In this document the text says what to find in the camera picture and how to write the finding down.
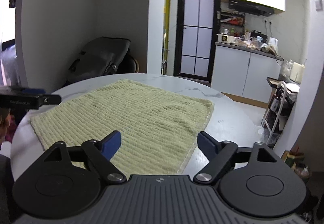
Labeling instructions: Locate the yellow-green ribbed towel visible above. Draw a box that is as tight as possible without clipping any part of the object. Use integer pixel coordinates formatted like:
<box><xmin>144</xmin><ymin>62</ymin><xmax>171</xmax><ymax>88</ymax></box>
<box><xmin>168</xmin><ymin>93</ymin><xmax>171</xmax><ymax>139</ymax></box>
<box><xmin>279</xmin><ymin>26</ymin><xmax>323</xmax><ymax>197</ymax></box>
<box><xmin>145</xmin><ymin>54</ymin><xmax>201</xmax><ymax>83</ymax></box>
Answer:
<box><xmin>30</xmin><ymin>80</ymin><xmax>214</xmax><ymax>176</ymax></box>

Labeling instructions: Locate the wooden side cart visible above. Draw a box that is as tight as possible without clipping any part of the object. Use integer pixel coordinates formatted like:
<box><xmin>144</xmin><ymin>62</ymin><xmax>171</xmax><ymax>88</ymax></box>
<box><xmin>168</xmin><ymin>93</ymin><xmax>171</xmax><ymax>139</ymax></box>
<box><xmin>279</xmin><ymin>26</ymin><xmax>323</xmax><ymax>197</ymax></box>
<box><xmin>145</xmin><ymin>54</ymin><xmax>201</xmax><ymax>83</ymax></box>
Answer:
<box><xmin>266</xmin><ymin>77</ymin><xmax>300</xmax><ymax>123</ymax></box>

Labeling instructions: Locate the white lower kitchen cabinet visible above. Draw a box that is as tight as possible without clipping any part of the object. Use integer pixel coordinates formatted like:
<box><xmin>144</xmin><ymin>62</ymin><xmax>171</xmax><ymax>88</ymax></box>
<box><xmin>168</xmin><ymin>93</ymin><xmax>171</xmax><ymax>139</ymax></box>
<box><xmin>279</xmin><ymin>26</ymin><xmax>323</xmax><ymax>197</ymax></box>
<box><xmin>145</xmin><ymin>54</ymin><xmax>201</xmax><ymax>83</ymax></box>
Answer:
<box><xmin>211</xmin><ymin>42</ymin><xmax>283</xmax><ymax>103</ymax></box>

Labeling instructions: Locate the dark wooden chair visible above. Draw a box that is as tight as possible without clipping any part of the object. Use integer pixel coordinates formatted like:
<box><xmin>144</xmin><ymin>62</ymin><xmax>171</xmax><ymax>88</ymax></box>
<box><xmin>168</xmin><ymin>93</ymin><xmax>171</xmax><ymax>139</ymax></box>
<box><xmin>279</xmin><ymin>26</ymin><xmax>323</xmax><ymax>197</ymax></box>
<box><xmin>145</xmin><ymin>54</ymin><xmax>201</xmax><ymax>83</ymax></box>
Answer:
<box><xmin>124</xmin><ymin>55</ymin><xmax>140</xmax><ymax>74</ymax></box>

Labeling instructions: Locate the dark green backpack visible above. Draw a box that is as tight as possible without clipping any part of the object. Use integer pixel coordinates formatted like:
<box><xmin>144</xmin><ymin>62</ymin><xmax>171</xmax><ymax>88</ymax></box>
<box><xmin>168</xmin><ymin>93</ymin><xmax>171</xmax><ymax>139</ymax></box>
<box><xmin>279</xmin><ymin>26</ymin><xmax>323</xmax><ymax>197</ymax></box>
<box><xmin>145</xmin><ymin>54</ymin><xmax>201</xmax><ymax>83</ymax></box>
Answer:
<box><xmin>66</xmin><ymin>37</ymin><xmax>131</xmax><ymax>85</ymax></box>

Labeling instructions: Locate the white small countertop appliance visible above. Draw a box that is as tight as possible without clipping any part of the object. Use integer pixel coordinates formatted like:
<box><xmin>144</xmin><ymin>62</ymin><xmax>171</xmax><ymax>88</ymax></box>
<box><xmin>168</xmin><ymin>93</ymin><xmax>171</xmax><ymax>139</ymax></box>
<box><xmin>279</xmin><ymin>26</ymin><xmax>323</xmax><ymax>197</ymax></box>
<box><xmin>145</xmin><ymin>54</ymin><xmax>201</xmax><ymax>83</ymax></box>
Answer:
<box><xmin>217</xmin><ymin>33</ymin><xmax>235</xmax><ymax>44</ymax></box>

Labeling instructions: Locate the white electric kettle on counter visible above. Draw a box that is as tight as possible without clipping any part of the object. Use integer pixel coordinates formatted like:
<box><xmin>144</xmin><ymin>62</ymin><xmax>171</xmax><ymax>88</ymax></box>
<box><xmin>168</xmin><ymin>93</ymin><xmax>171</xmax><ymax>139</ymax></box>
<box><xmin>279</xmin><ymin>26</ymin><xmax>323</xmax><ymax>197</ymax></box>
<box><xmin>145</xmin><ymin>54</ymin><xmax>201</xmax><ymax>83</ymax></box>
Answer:
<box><xmin>268</xmin><ymin>37</ymin><xmax>278</xmax><ymax>47</ymax></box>

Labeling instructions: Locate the black spice rack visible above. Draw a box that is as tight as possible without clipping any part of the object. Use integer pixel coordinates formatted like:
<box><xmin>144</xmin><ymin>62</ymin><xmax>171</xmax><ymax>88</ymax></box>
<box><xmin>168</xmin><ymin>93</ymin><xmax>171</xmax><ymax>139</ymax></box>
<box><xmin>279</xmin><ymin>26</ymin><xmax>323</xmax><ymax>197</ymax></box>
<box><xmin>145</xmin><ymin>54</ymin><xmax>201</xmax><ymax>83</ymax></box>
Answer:
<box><xmin>219</xmin><ymin>10</ymin><xmax>245</xmax><ymax>37</ymax></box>

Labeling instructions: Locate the black range hood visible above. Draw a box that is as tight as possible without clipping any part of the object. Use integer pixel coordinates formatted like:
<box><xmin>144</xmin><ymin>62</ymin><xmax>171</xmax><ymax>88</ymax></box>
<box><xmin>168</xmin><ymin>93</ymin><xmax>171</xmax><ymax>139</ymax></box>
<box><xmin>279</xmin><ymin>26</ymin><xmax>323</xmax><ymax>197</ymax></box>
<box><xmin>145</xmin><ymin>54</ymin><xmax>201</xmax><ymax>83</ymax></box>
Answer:
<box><xmin>228</xmin><ymin>0</ymin><xmax>275</xmax><ymax>17</ymax></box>

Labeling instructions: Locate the black-framed glass door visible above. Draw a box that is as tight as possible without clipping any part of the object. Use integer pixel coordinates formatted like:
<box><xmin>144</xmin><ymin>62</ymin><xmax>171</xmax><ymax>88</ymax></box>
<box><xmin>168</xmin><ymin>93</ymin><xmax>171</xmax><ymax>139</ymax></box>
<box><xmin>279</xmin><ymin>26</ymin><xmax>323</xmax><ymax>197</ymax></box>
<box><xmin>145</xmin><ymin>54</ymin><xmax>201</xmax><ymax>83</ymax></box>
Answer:
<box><xmin>173</xmin><ymin>0</ymin><xmax>220</xmax><ymax>82</ymax></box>

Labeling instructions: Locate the white wall light switch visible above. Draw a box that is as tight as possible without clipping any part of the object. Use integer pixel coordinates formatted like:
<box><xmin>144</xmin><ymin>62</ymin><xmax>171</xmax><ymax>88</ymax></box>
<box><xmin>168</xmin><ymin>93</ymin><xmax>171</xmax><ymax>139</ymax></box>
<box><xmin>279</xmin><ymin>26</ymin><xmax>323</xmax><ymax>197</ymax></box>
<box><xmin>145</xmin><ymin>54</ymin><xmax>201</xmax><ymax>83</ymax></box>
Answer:
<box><xmin>314</xmin><ymin>0</ymin><xmax>323</xmax><ymax>12</ymax></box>

